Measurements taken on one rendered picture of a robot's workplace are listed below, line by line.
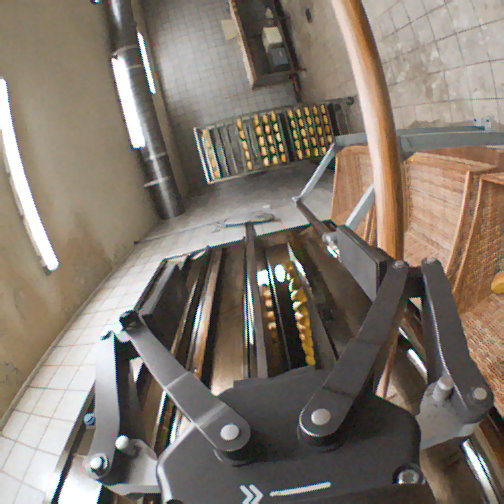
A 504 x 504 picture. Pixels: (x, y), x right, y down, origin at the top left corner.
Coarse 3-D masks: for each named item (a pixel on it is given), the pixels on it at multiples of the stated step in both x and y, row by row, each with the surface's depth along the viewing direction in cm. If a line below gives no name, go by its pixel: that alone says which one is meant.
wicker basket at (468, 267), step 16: (480, 176) 47; (496, 176) 44; (480, 192) 48; (496, 192) 48; (480, 208) 50; (496, 208) 50; (480, 224) 52; (496, 224) 52; (480, 240) 54; (496, 240) 54; (464, 256) 55; (480, 256) 55; (496, 256) 56; (464, 272) 57; (480, 272) 57; (496, 272) 58; (464, 288) 59; (480, 288) 60; (464, 304) 62; (480, 304) 61; (496, 304) 56; (464, 320) 61; (480, 320) 57; (496, 320) 52; (480, 336) 53; (480, 352) 50; (480, 368) 46; (496, 368) 42; (496, 384) 39; (496, 400) 36
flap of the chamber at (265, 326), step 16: (256, 240) 155; (256, 256) 124; (256, 272) 105; (256, 288) 94; (256, 304) 85; (256, 320) 78; (272, 320) 97; (256, 336) 71; (272, 336) 84; (272, 352) 73; (272, 368) 65
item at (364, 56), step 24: (336, 0) 15; (360, 0) 15; (360, 24) 16; (360, 48) 17; (360, 72) 18; (360, 96) 20; (384, 96) 19; (384, 120) 19; (384, 144) 20; (384, 168) 21; (384, 192) 22; (384, 216) 24; (384, 240) 25; (384, 384) 33
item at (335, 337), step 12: (288, 240) 169; (300, 252) 146; (300, 264) 133; (312, 276) 120; (312, 288) 111; (324, 300) 101; (324, 312) 95; (324, 324) 92; (336, 324) 87; (336, 336) 82; (336, 348) 77; (336, 360) 79
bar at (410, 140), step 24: (480, 120) 90; (336, 144) 96; (408, 144) 52; (432, 144) 52; (456, 144) 51; (480, 144) 50; (312, 216) 81; (360, 216) 60; (336, 240) 62; (360, 288) 44; (408, 336) 30; (408, 360) 28; (480, 432) 14; (480, 456) 12; (480, 480) 10
